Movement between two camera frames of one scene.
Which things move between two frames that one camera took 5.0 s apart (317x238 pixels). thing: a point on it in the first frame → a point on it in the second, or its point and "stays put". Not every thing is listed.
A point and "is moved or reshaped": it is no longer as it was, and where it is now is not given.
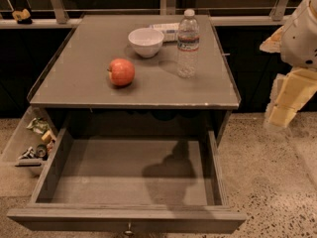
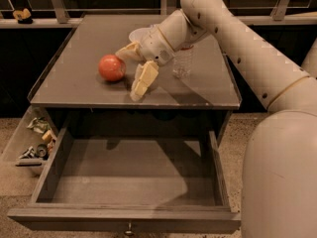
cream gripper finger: (273, 44) → (133, 54)
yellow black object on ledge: (22, 17) stays put
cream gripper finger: (289, 92) → (146, 74)
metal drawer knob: (129, 232) stays put
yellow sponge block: (47, 137) stays put
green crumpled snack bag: (39, 125) stays put
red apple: (121, 71) is moved or reshaped
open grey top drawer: (132, 184) stays put
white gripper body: (299, 39) → (154, 47)
